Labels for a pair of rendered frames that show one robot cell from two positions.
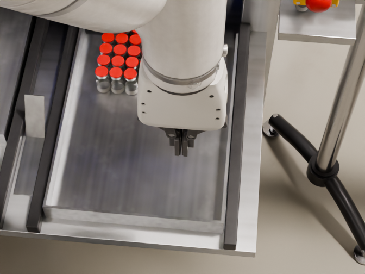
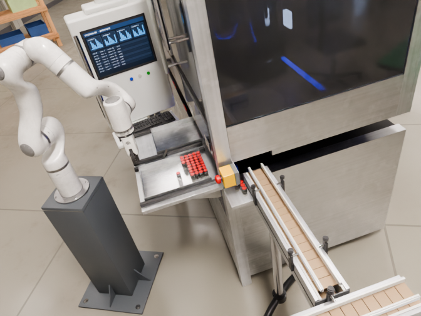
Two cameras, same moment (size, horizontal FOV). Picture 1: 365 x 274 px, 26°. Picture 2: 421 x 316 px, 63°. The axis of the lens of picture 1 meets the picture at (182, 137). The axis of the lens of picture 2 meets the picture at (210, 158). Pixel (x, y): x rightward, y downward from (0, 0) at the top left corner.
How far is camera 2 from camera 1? 1.43 m
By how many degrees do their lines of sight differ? 51
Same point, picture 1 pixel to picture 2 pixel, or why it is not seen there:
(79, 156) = (159, 168)
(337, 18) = (238, 200)
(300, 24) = (230, 192)
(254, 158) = (173, 200)
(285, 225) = (257, 300)
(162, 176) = (159, 185)
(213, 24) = (111, 117)
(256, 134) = (181, 198)
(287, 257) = (243, 305)
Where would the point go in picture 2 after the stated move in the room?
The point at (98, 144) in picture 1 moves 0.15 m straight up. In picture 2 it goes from (164, 170) to (157, 148)
